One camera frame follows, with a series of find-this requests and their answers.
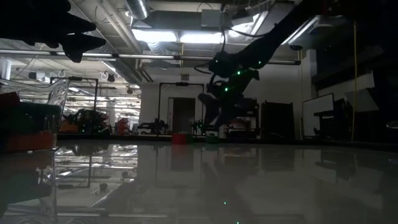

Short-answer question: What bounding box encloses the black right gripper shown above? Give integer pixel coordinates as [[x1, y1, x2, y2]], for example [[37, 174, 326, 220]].
[[198, 51, 261, 129]]

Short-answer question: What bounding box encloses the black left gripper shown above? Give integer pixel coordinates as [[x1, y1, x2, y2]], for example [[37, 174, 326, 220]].
[[0, 0, 106, 63]]

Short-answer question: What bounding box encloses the clear plastic bin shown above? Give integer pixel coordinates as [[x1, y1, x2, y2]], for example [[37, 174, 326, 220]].
[[0, 77, 71, 224]]

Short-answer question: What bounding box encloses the green long block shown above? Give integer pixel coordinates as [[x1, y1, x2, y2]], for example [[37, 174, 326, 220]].
[[17, 101, 62, 118]]

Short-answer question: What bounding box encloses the red long block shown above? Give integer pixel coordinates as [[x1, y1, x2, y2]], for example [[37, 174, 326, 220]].
[[0, 91, 21, 109]]

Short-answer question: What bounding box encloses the red studded brick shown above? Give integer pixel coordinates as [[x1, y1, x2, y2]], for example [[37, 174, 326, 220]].
[[4, 130, 57, 152]]

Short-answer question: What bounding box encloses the black cabinet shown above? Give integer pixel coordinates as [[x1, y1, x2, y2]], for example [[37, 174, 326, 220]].
[[261, 101, 295, 142], [228, 98, 259, 138]]

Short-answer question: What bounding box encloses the red small block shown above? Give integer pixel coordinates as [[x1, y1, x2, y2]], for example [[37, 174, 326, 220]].
[[171, 133, 188, 145]]

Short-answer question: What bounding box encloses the metal overhead crossbar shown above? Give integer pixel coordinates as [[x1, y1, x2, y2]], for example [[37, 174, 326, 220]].
[[0, 49, 302, 66]]

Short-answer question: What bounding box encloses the bright ceiling light panel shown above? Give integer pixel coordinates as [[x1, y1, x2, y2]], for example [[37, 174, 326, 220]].
[[132, 29, 223, 45]]

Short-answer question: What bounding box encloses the orange background box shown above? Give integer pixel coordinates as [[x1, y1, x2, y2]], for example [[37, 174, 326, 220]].
[[58, 119, 79, 134]]

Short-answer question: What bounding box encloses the whiteboard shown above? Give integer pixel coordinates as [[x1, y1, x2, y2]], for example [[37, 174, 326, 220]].
[[302, 92, 335, 137]]

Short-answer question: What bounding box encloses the red chair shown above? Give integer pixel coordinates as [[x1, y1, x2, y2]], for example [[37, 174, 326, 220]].
[[115, 117, 131, 134]]

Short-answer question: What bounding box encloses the white angled board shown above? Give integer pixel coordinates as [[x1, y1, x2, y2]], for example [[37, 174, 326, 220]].
[[343, 72, 380, 113]]

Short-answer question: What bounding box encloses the black gantry frame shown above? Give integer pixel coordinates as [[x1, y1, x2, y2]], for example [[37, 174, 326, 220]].
[[47, 77, 99, 131], [158, 82, 205, 131]]

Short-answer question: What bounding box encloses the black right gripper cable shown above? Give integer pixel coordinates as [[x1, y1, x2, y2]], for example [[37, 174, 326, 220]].
[[193, 27, 265, 76]]

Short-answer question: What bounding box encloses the hanging yellow cable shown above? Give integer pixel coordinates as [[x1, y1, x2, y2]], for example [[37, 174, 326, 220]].
[[351, 20, 358, 141]]

